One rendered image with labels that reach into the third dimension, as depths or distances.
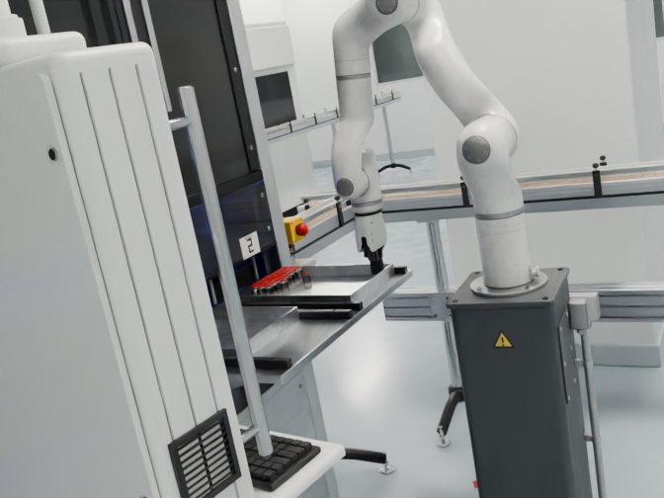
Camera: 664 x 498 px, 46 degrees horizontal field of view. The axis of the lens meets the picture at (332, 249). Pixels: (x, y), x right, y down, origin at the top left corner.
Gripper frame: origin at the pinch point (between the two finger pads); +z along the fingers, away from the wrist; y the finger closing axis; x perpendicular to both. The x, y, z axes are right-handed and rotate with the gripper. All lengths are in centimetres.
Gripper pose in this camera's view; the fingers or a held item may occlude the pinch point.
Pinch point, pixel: (376, 266)
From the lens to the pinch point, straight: 209.8
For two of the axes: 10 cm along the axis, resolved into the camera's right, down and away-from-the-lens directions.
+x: 8.7, -0.3, -4.9
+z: 1.7, 9.6, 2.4
